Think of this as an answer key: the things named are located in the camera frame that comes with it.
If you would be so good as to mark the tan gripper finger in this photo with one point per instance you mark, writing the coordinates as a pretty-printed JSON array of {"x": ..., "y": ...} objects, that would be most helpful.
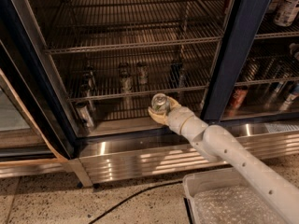
[
  {"x": 159, "y": 117},
  {"x": 173, "y": 103}
]

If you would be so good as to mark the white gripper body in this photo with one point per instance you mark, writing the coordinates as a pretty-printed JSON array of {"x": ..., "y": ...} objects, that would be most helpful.
[{"x": 177, "y": 118}]

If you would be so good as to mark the silver 7up can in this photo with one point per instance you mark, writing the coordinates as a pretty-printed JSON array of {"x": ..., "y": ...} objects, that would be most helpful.
[{"x": 160, "y": 104}]

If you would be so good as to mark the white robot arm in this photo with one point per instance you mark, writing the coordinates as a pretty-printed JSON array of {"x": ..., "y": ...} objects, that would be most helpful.
[{"x": 215, "y": 143}]

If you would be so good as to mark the can left of centre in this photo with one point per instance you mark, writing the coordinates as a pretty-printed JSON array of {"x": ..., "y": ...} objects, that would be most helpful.
[{"x": 125, "y": 77}]

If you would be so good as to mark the red soda can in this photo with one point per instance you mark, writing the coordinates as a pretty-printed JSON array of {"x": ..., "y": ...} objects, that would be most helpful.
[{"x": 236, "y": 100}]

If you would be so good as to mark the stainless steel fridge base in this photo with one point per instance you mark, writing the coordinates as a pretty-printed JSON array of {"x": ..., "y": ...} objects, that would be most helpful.
[{"x": 158, "y": 152}]

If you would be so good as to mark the dark can at left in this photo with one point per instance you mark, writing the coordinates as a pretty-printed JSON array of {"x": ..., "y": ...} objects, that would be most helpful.
[{"x": 89, "y": 80}]

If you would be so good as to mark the silver can bottom left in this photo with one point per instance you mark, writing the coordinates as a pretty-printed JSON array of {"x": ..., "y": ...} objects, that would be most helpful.
[{"x": 84, "y": 114}]

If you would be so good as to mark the blue white can right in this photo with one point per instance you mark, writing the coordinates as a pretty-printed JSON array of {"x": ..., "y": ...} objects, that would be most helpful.
[{"x": 290, "y": 97}]

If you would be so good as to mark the open glass fridge door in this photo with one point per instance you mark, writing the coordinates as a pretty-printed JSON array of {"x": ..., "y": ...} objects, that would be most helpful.
[{"x": 37, "y": 134}]

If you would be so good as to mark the white can upper right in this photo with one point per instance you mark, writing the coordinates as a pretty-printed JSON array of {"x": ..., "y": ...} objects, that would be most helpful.
[{"x": 286, "y": 13}]

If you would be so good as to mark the clear plastic bin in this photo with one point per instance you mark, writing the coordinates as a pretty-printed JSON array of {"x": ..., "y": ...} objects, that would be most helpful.
[{"x": 216, "y": 179}]

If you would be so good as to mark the bubble wrap sheet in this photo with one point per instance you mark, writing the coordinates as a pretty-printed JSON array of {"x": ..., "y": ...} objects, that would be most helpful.
[{"x": 234, "y": 205}]

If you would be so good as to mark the lower wire fridge shelf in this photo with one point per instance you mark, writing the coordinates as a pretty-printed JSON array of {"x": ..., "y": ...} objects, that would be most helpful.
[{"x": 151, "y": 72}]

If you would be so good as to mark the wire fridge shelf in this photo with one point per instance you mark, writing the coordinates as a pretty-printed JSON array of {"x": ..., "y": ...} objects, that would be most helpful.
[
  {"x": 151, "y": 72},
  {"x": 98, "y": 25}
]

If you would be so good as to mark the right compartment wire shelf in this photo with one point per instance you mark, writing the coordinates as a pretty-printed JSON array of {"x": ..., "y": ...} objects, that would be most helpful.
[{"x": 268, "y": 63}]

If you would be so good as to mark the upper wire fridge shelf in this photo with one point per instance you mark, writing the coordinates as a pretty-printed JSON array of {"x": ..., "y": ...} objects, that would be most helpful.
[{"x": 98, "y": 25}]

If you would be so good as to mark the dark blue fridge door frame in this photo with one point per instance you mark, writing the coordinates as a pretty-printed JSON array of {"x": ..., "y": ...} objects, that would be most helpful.
[{"x": 242, "y": 27}]

